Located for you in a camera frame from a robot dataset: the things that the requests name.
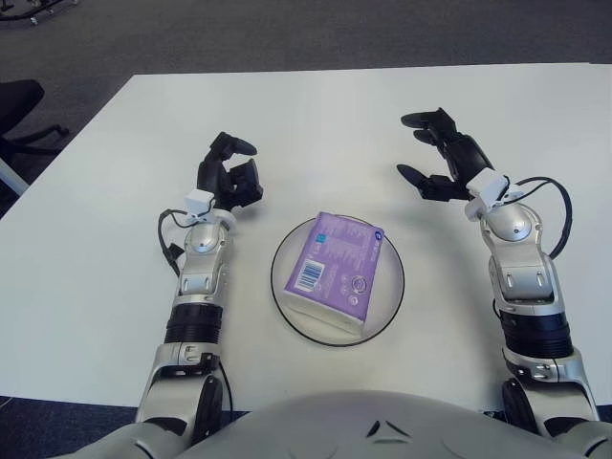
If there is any black wheeled frame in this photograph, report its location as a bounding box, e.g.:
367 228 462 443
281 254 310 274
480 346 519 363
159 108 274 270
0 0 80 25

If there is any grey robot torso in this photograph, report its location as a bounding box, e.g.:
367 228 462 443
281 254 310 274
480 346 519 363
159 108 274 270
102 389 612 459

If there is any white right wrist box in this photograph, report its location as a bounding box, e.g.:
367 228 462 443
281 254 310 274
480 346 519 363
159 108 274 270
464 167 511 221

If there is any white desk edge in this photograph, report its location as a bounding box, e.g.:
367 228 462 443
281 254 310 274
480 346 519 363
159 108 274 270
0 157 25 196

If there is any purple tissue paper pack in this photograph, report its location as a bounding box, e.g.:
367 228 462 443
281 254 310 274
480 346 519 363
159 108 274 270
282 209 386 336

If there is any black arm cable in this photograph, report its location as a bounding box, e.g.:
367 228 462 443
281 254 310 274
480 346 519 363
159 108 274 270
157 209 186 276
506 176 574 259

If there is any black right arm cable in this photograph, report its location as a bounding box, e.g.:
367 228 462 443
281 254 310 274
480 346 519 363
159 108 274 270
506 176 574 259

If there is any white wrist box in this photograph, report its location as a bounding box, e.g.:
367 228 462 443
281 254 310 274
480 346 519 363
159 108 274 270
464 167 511 221
185 189 214 222

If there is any white plate with black rim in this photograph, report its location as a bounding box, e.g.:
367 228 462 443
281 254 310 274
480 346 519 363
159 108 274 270
270 215 406 346

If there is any black office chair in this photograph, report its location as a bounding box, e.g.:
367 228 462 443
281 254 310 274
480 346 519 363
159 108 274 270
0 78 68 157

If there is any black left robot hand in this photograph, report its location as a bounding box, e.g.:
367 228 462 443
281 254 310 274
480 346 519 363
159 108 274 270
196 131 265 211

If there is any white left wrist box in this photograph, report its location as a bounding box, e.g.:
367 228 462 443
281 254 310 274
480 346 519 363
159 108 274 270
185 189 214 222

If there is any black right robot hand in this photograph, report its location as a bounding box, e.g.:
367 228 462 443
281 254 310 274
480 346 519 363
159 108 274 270
396 107 496 202

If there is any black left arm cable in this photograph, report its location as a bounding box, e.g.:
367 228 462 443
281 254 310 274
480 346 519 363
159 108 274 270
157 209 186 276

